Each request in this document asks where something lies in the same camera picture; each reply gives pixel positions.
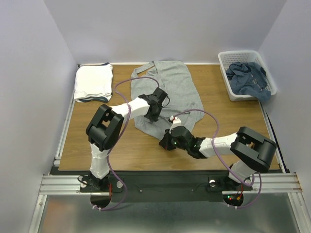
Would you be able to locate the grey tank top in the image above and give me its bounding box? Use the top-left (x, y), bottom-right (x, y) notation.
top-left (131, 61), bottom-right (204, 140)

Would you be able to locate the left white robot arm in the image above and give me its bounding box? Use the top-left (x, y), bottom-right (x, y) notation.
top-left (86, 87), bottom-right (168, 191)

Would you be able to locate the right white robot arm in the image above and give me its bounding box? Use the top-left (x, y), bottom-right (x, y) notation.
top-left (159, 126), bottom-right (277, 189)

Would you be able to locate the folded white tank top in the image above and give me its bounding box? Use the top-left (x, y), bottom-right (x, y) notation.
top-left (73, 63), bottom-right (113, 100)

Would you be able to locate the blue tank top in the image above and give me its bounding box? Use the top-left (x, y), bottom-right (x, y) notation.
top-left (226, 62), bottom-right (271, 102)

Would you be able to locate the white plastic basket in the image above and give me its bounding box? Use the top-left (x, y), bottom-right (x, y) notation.
top-left (218, 50), bottom-right (277, 101)

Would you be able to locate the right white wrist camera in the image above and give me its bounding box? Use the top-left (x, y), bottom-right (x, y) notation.
top-left (169, 116), bottom-right (182, 129)

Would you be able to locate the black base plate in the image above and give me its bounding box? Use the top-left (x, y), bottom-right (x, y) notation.
top-left (80, 170), bottom-right (252, 202)

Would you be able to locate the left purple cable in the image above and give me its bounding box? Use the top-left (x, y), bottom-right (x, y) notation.
top-left (91, 77), bottom-right (161, 211)

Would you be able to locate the purple cable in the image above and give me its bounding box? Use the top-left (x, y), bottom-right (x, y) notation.
top-left (170, 109), bottom-right (262, 210)
top-left (91, 77), bottom-right (161, 211)

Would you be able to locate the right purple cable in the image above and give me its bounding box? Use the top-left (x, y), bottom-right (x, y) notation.
top-left (170, 109), bottom-right (262, 210)

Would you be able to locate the aluminium frame rail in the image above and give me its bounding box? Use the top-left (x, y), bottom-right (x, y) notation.
top-left (29, 173), bottom-right (311, 233)

